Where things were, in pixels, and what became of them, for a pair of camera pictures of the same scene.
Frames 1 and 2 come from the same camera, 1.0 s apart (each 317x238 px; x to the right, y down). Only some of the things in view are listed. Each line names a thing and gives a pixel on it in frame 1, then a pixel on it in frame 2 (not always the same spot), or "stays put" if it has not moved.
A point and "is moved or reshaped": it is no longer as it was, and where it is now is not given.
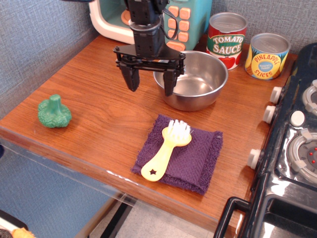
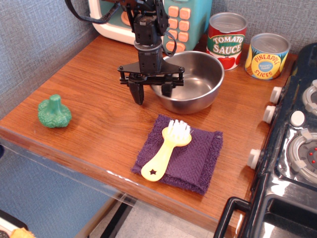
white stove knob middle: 268,113 stays put
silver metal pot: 205,74 is moved or reshaped
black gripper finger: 132,76 → 137,91
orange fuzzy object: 22,233 stays put
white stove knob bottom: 253,158 stays put
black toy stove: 282,202 stays put
